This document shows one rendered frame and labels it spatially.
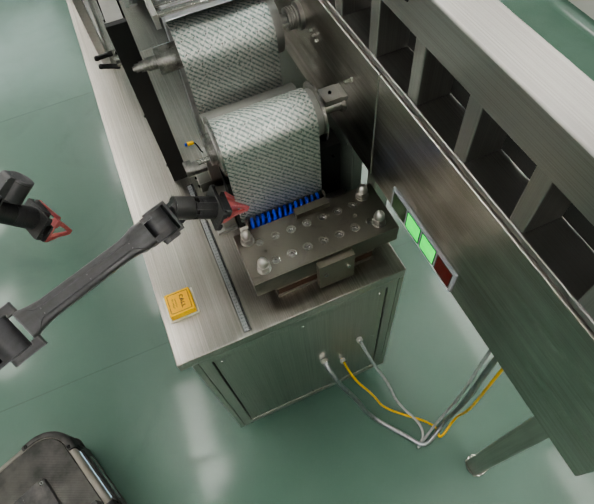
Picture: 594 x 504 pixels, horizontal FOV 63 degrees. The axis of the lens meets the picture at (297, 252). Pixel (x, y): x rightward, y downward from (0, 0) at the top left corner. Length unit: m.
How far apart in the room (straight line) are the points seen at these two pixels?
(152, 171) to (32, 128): 1.96
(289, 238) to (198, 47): 0.50
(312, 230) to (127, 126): 0.86
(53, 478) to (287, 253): 1.28
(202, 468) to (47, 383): 0.82
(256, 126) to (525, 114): 0.62
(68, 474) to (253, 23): 1.63
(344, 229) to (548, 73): 0.70
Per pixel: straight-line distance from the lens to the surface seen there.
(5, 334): 1.09
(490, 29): 0.77
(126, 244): 1.11
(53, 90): 3.76
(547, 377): 0.91
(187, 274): 1.40
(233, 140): 1.12
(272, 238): 1.26
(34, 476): 2.14
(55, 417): 2.44
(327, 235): 1.25
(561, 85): 0.71
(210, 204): 1.19
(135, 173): 1.68
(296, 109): 1.15
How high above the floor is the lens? 2.08
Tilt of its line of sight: 59 degrees down
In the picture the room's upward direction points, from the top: 8 degrees counter-clockwise
